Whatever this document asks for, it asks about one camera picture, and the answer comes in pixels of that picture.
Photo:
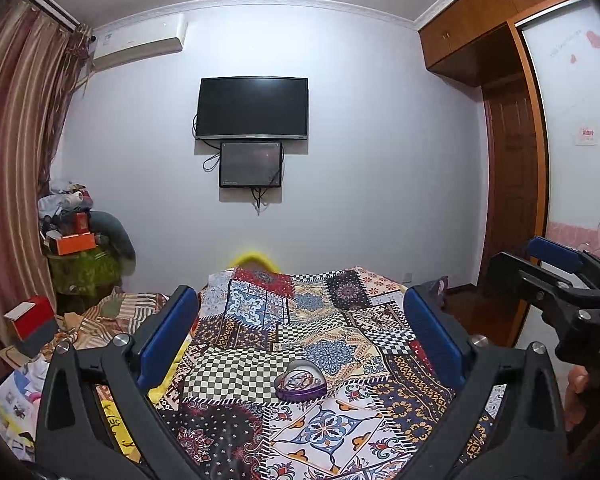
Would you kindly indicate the printed paper sheets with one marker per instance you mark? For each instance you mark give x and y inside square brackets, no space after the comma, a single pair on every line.
[20,398]

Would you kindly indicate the purple heart-shaped tin box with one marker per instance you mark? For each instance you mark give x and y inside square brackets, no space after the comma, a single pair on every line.
[302,381]

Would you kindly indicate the dark clothes pile on floor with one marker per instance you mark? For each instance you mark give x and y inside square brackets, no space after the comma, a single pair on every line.
[434,292]

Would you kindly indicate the brown wooden door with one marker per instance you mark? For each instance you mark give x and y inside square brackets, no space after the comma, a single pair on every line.
[512,195]

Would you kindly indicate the right hand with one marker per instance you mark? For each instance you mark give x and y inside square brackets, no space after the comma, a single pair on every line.
[579,382]

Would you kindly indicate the yellow round object behind bed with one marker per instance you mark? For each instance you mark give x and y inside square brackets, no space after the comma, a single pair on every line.
[254,260]

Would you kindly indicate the red white wall sticker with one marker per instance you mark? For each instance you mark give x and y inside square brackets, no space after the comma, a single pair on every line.
[586,136]

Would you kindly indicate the black wall television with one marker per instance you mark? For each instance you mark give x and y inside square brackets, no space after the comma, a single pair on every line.
[251,107]

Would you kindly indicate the orange box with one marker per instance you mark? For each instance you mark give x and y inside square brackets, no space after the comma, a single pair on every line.
[70,244]

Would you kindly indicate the clutter pile on stand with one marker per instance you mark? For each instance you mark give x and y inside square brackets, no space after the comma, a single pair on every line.
[65,211]

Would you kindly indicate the small black wall monitor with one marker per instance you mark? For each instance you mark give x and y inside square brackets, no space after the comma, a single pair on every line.
[251,164]

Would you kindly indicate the green patterned covered stand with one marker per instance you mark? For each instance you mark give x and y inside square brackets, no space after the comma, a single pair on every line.
[84,274]

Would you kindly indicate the wooden overhead cabinet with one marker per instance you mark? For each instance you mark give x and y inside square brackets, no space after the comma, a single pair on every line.
[470,41]

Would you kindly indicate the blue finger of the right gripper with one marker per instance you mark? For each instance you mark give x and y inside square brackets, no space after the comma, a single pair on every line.
[557,255]

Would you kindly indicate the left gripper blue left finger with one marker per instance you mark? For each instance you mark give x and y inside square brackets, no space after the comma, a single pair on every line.
[158,339]

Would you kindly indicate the red and white box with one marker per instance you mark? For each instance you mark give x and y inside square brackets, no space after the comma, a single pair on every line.
[34,323]

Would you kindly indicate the striped patterned cloth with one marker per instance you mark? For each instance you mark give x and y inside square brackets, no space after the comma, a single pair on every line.
[118,313]

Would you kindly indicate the white wall air conditioner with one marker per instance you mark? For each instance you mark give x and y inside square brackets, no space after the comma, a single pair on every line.
[146,39]

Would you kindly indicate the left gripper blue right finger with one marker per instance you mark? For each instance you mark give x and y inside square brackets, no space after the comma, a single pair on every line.
[443,339]

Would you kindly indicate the yellow printed cloth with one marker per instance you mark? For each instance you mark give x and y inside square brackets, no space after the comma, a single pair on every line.
[156,444]

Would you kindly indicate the white sliding wardrobe door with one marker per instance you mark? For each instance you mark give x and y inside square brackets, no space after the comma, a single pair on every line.
[563,44]

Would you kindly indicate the red striped curtain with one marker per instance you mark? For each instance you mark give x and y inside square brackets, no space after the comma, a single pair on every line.
[40,65]

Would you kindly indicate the colourful patchwork bed cover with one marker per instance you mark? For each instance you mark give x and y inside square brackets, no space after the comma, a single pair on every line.
[383,399]

